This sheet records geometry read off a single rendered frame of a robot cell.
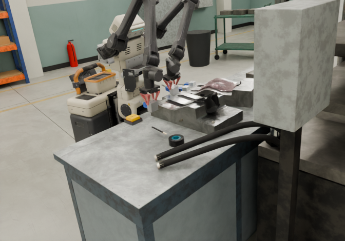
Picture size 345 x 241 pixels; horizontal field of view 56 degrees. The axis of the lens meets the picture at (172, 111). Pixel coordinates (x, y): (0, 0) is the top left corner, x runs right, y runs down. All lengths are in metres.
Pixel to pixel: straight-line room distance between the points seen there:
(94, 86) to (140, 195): 1.36
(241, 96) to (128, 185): 0.98
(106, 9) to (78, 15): 0.66
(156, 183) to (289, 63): 0.71
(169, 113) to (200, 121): 0.23
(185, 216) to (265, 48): 0.83
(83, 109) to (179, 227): 1.25
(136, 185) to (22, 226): 1.49
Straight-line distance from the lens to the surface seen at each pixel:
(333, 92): 1.67
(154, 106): 1.81
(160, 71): 1.69
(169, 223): 1.49
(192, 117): 1.77
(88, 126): 2.49
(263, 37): 1.12
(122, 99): 2.37
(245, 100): 2.07
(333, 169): 1.55
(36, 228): 2.68
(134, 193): 1.36
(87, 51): 7.59
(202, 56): 6.12
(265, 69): 1.14
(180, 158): 1.47
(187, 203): 1.53
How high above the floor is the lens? 1.58
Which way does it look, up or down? 22 degrees down
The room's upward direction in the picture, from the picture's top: 5 degrees counter-clockwise
